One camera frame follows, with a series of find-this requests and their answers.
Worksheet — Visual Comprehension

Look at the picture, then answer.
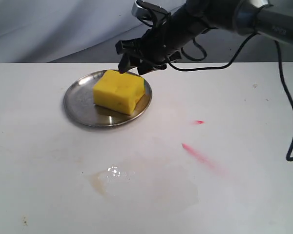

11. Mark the white backdrop cloth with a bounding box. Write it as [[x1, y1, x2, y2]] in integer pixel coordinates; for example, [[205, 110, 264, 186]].
[[0, 0, 293, 63]]

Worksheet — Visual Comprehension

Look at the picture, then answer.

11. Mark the round steel plate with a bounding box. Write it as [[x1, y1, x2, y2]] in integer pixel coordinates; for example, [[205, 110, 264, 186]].
[[63, 70, 152, 127]]

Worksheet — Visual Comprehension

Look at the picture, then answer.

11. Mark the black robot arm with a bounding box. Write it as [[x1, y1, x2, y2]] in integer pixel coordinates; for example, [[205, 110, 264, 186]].
[[116, 0, 293, 75]]

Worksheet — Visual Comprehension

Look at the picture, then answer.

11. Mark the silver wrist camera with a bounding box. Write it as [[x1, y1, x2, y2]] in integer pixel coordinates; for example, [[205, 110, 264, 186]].
[[131, 0, 171, 28]]

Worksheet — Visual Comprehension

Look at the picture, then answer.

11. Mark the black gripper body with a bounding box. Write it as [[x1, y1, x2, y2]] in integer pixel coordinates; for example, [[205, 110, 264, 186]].
[[115, 15, 200, 66]]

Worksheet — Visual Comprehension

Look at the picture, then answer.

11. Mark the black cable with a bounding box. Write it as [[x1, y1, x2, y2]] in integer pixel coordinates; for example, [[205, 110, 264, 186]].
[[139, 17, 293, 162]]

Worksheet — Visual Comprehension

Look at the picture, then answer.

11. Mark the yellow sponge block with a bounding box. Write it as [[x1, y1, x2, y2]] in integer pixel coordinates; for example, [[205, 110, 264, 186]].
[[92, 70, 145, 115]]

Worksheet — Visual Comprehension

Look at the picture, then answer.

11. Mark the clear liquid spill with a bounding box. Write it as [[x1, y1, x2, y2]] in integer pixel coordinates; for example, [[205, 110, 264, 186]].
[[87, 158, 198, 212]]

